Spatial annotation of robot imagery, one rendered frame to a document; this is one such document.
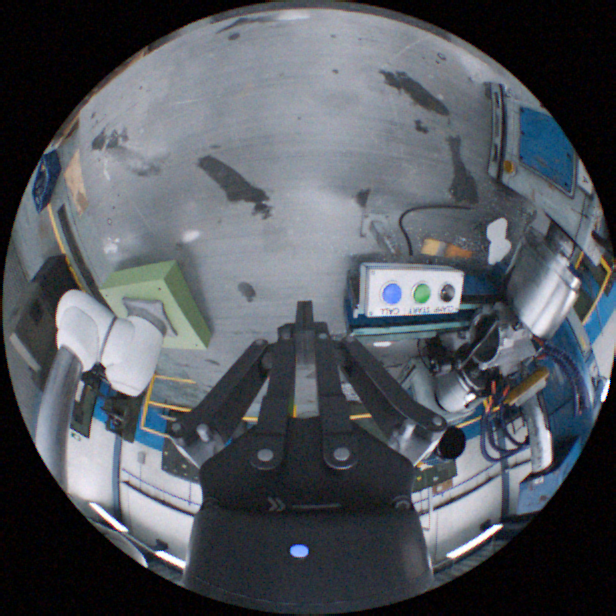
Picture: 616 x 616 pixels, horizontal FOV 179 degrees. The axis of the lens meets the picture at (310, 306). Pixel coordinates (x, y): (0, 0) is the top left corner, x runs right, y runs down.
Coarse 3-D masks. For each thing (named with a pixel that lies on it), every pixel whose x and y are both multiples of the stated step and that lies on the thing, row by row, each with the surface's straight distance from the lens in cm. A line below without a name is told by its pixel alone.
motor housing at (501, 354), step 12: (480, 312) 75; (492, 312) 71; (504, 312) 73; (480, 324) 81; (504, 324) 70; (492, 336) 88; (504, 336) 70; (516, 336) 76; (480, 348) 82; (492, 348) 86; (504, 348) 72; (480, 360) 77; (492, 360) 72; (504, 360) 75
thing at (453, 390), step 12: (456, 372) 83; (468, 372) 85; (480, 372) 85; (492, 372) 93; (444, 384) 90; (456, 384) 84; (468, 384) 83; (480, 384) 86; (444, 396) 91; (456, 396) 87; (468, 396) 84; (480, 396) 85; (456, 408) 93; (468, 408) 94
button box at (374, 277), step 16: (368, 272) 30; (384, 272) 31; (400, 272) 32; (416, 272) 33; (432, 272) 34; (448, 272) 36; (368, 288) 31; (432, 288) 35; (368, 304) 31; (384, 304) 32; (400, 304) 33; (416, 304) 34; (432, 304) 36; (448, 304) 38
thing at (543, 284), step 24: (528, 240) 62; (552, 240) 63; (528, 264) 59; (552, 264) 57; (504, 288) 65; (528, 288) 59; (552, 288) 57; (576, 288) 64; (528, 312) 60; (552, 312) 60
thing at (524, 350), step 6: (516, 342) 75; (522, 342) 78; (528, 342) 82; (516, 348) 74; (522, 348) 77; (528, 348) 80; (516, 354) 75; (522, 354) 75; (528, 354) 78; (534, 354) 83; (510, 360) 76; (516, 360) 75; (522, 360) 82; (528, 360) 86; (504, 366) 78; (510, 366) 77; (516, 366) 87; (504, 372) 79; (510, 372) 82
